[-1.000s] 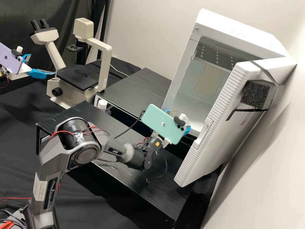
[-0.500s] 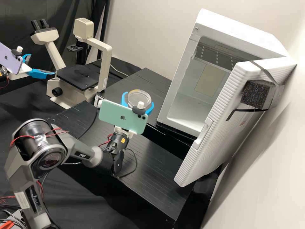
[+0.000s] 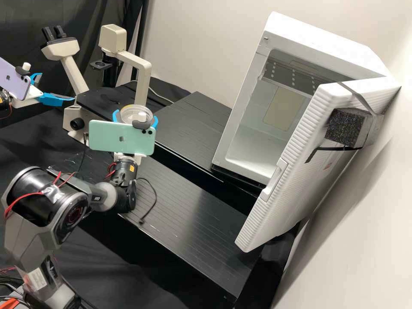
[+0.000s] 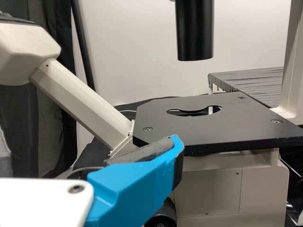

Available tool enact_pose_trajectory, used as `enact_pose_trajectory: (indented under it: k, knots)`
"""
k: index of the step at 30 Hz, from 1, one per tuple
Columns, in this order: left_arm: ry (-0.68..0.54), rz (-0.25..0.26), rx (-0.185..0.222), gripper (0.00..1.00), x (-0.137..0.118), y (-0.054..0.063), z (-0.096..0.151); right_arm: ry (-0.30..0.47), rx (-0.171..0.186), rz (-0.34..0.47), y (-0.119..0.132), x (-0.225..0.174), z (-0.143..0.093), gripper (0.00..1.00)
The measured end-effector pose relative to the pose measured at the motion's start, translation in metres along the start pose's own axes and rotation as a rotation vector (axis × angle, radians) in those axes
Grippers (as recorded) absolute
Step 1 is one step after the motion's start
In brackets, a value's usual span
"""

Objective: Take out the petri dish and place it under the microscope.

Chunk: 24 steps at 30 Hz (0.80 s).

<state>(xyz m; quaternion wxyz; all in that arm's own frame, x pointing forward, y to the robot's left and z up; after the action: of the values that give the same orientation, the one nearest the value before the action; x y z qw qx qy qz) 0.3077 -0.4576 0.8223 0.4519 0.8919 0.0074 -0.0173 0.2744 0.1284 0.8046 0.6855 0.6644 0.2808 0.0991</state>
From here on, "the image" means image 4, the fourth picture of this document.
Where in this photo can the black platform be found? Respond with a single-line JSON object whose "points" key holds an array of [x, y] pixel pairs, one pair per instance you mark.
{"points": [[248, 82]]}

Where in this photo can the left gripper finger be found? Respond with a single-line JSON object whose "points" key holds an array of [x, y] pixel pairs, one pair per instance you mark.
{"points": [[132, 189]]}

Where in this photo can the cream microscope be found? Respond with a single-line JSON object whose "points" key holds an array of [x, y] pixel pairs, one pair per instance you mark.
{"points": [[213, 127]]}

